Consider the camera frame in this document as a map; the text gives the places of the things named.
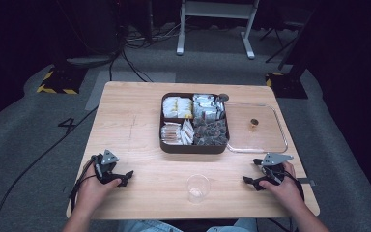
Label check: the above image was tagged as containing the long black floor cable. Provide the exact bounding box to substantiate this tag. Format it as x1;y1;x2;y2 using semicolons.
0;105;99;232

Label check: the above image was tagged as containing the black tripod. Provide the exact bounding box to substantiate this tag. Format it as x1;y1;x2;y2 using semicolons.
258;13;303;65

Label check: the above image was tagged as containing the pile of silver packets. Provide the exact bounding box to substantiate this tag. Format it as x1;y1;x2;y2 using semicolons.
192;93;226;123

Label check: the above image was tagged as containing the person's left jeans leg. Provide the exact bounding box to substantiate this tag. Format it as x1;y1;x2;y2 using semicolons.
118;219;183;232

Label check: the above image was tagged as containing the black yellow striped stand base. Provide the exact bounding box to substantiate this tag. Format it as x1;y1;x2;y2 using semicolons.
265;72;309;100
36;65;89;96

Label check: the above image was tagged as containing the grey tape strip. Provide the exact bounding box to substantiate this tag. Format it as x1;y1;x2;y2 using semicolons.
297;177;317;188

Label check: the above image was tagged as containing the left hand-held gripper cable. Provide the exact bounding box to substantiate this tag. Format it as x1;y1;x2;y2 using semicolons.
70;156;99;212

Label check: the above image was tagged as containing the clear plastic cup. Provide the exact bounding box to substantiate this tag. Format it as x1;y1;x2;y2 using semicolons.
186;173;212;205

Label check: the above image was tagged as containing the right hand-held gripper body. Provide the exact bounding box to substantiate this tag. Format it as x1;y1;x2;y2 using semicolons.
260;152;295;186

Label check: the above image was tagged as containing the row of white sachets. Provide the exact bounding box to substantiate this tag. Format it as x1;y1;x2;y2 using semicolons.
180;119;195;146

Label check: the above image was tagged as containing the pile of white yellow packets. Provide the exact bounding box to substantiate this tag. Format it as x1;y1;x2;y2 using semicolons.
162;96;194;120

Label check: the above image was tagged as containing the person's right jeans leg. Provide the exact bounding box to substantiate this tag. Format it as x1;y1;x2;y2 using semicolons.
206;217;259;232

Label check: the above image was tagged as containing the bundle of floor cables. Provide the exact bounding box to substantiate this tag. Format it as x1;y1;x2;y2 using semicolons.
125;18;183;50

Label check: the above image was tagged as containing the right hand-held gripper cable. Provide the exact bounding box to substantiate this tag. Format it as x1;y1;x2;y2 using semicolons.
281;168;305;202

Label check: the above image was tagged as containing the person's jeans leg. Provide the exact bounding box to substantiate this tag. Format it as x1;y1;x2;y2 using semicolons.
118;219;183;232
206;217;259;232

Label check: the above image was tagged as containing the person's left hand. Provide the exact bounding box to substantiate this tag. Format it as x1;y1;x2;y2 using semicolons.
74;161;123;216

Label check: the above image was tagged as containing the brown compartment box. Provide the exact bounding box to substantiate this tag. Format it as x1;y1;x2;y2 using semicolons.
158;92;231;155

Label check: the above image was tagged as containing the person's right hand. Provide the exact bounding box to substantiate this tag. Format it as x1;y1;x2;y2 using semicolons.
258;161;305;212

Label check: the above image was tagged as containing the dark metal stand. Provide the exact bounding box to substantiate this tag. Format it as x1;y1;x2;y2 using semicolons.
53;0;128;70

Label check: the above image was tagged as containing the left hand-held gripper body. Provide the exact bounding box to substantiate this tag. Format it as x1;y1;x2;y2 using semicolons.
91;149;125;187

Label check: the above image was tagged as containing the pile of clear brown packets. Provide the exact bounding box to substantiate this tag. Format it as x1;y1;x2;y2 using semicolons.
160;122;184;146

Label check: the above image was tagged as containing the pile of dark grey packets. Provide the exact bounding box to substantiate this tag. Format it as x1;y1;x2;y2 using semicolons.
192;118;229;147

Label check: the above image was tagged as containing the hand-held gripper cable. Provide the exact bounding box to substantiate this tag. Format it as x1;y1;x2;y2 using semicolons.
70;156;99;212
281;168;305;202

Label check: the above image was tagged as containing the white desk frame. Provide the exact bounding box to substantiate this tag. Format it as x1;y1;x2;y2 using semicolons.
176;0;261;60

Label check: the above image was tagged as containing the clear lid with brown knob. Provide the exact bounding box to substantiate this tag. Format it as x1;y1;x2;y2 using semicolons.
223;101;289;155

